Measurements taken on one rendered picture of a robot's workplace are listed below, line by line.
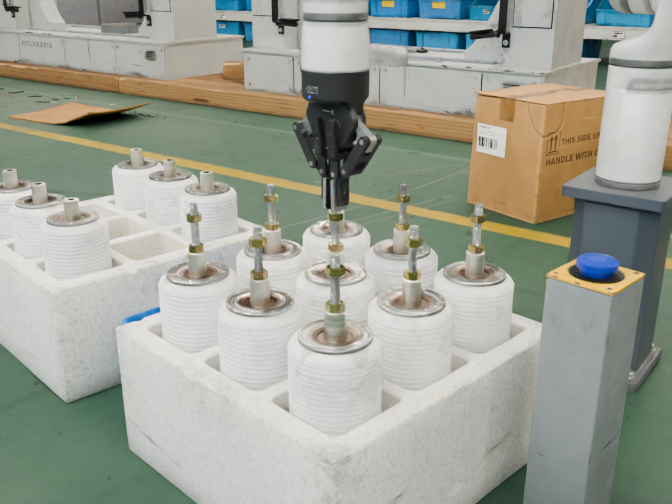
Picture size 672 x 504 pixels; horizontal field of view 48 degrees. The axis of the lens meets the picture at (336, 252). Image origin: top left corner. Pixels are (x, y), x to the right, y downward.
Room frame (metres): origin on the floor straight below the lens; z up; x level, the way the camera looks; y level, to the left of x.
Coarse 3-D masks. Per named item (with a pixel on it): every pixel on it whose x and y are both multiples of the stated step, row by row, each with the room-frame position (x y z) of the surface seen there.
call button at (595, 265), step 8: (584, 256) 0.70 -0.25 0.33; (592, 256) 0.70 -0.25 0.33; (600, 256) 0.70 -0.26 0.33; (608, 256) 0.70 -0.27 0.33; (576, 264) 0.69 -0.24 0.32; (584, 264) 0.68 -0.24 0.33; (592, 264) 0.68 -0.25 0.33; (600, 264) 0.68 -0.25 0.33; (608, 264) 0.68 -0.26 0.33; (616, 264) 0.68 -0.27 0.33; (584, 272) 0.69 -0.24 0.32; (592, 272) 0.68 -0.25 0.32; (600, 272) 0.67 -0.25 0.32; (608, 272) 0.67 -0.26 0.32
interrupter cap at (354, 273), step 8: (320, 264) 0.87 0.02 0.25; (352, 264) 0.87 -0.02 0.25; (304, 272) 0.85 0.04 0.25; (312, 272) 0.85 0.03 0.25; (320, 272) 0.85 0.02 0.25; (352, 272) 0.85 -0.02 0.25; (360, 272) 0.85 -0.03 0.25; (312, 280) 0.82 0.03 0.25; (320, 280) 0.82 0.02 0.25; (328, 280) 0.82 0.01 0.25; (344, 280) 0.82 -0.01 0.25; (352, 280) 0.82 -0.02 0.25; (360, 280) 0.82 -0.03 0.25
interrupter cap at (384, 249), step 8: (384, 240) 0.96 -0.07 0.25; (392, 240) 0.96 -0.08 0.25; (376, 248) 0.93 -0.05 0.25; (384, 248) 0.93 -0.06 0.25; (392, 248) 0.94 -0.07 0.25; (424, 248) 0.93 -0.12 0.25; (384, 256) 0.90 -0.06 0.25; (392, 256) 0.90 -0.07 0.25; (400, 256) 0.90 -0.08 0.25; (408, 256) 0.90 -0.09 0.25; (424, 256) 0.90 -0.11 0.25
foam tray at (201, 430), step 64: (512, 320) 0.87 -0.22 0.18; (128, 384) 0.83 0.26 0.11; (192, 384) 0.73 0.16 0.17; (384, 384) 0.71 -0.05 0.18; (448, 384) 0.71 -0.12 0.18; (512, 384) 0.78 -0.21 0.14; (192, 448) 0.74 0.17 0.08; (256, 448) 0.65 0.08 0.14; (320, 448) 0.59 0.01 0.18; (384, 448) 0.62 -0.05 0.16; (448, 448) 0.69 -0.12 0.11; (512, 448) 0.79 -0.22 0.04
